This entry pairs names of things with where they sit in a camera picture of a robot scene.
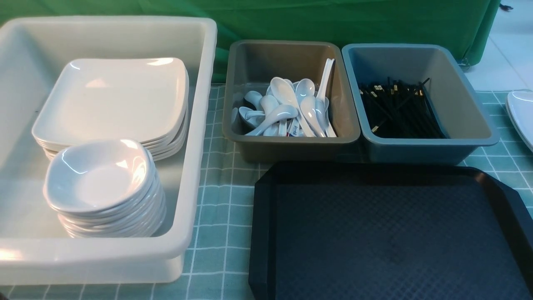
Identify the white plate at right edge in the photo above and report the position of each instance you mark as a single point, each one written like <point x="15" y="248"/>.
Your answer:
<point x="519" y="105"/>

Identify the pile of white ceramic spoons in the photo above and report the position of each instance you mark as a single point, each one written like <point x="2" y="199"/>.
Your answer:
<point x="289" y="109"/>

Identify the brown plastic bin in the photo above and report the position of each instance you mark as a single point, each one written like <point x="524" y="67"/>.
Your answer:
<point x="251" y="66"/>

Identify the black serving tray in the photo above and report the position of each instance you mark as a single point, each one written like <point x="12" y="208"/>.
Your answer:
<point x="353" y="231"/>

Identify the green checkered tablecloth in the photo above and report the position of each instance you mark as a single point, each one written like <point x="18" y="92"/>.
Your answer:
<point x="216" y="263"/>

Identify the stack of white square plates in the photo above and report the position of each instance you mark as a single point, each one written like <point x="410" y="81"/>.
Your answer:
<point x="94" y="99"/>

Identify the pile of black chopsticks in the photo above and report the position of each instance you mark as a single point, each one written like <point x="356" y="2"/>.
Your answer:
<point x="396" y="109"/>

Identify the stack of white small bowls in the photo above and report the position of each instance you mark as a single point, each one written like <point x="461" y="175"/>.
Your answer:
<point x="106" y="189"/>

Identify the grey blue plastic bin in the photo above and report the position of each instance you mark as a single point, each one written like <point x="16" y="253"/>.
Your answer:
<point x="452" y="96"/>

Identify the green backdrop cloth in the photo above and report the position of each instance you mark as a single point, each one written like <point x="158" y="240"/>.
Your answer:
<point x="461" y="26"/>

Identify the large white plastic tub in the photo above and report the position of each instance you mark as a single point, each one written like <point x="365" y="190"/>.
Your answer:
<point x="35" y="250"/>

